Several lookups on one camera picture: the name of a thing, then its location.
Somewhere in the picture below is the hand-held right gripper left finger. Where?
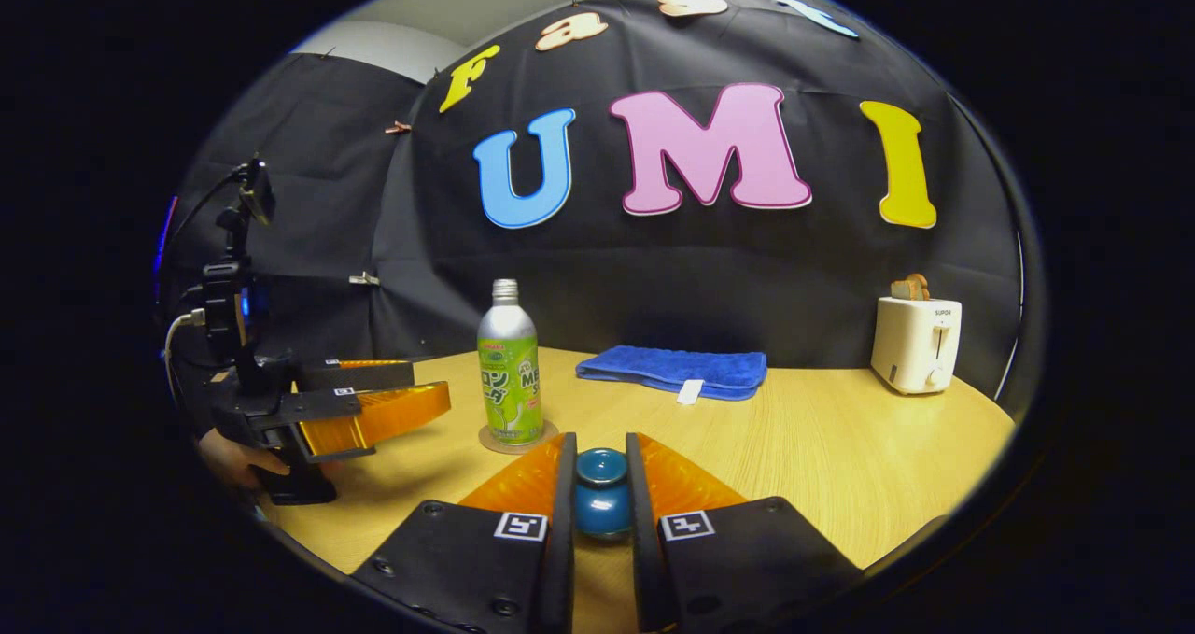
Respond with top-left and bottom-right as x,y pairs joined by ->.
350,431 -> 578,634

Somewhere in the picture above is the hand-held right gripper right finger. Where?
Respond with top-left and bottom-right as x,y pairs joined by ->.
626,431 -> 865,634

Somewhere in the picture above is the blue teacup lid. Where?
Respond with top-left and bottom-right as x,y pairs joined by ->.
572,447 -> 635,537

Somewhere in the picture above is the round cork coaster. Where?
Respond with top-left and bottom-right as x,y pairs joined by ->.
478,417 -> 560,456

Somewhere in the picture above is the silver green label water bottle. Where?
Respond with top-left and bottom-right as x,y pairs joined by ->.
477,278 -> 545,447

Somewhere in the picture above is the blue folded towel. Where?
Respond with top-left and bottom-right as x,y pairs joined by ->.
575,345 -> 769,402

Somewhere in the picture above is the black backdrop cloth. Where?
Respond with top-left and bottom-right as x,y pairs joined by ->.
163,0 -> 1028,411

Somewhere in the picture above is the white toaster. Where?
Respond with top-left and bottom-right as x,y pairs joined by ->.
870,296 -> 963,396

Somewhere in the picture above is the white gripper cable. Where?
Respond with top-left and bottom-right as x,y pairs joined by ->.
164,308 -> 207,402

